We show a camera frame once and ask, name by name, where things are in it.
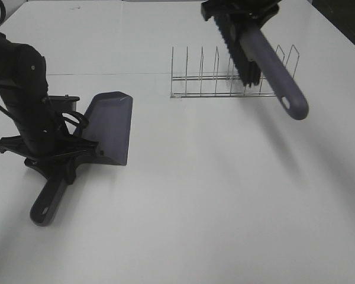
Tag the purple plastic dustpan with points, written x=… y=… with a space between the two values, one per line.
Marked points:
x=109 y=116

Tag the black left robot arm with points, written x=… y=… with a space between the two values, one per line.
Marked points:
x=50 y=129

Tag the purple hand brush black bristles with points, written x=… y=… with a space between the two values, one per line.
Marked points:
x=246 y=42

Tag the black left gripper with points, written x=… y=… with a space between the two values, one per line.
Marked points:
x=55 y=158

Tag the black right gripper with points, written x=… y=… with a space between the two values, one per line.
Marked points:
x=223 y=7

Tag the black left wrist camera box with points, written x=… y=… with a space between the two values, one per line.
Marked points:
x=63 y=103

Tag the metal wire dish rack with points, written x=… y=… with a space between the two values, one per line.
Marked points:
x=221 y=80

